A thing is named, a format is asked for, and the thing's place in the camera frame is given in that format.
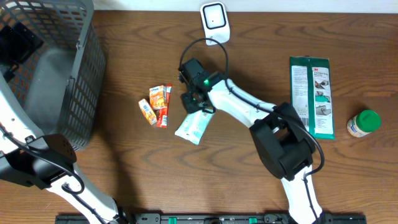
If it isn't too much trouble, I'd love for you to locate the white toilet wipes pack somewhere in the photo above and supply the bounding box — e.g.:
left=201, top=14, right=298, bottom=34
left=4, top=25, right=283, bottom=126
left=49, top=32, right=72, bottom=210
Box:
left=175, top=111, right=213, bottom=145

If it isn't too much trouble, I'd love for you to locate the orange white tissue pack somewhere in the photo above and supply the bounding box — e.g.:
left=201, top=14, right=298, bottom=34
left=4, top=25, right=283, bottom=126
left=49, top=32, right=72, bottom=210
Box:
left=149, top=85, right=167, bottom=110

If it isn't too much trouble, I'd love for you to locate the red snack packet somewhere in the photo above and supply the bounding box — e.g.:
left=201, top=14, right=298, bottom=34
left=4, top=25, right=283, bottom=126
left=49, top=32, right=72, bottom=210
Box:
left=157, top=83, right=172, bottom=128

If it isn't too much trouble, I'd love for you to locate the green 3M package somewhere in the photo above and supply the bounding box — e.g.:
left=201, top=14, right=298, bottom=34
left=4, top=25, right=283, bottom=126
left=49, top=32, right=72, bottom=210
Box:
left=289, top=56, right=335, bottom=139

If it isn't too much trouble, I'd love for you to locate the green lid seasoning jar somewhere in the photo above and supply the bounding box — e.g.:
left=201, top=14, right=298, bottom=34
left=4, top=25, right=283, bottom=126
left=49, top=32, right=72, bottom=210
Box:
left=347, top=110, right=382, bottom=138

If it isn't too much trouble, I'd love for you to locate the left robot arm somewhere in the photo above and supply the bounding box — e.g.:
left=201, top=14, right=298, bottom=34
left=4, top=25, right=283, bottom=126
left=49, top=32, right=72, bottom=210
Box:
left=1, top=20, right=127, bottom=223

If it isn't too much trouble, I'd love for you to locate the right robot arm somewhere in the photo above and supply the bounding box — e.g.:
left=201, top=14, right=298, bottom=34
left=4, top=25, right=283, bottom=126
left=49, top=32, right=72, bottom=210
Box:
left=178, top=58, right=322, bottom=223

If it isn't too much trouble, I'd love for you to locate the white barcode scanner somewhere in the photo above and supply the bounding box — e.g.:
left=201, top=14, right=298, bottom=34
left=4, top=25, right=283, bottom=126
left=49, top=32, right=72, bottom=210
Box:
left=200, top=1, right=231, bottom=45

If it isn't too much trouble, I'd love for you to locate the grey plastic mesh basket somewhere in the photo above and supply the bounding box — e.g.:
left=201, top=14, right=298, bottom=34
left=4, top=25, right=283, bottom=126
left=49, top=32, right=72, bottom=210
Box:
left=1, top=0, right=106, bottom=150

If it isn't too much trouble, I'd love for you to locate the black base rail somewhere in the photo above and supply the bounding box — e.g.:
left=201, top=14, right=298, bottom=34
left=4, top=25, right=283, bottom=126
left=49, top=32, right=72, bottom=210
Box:
left=55, top=212, right=368, bottom=224

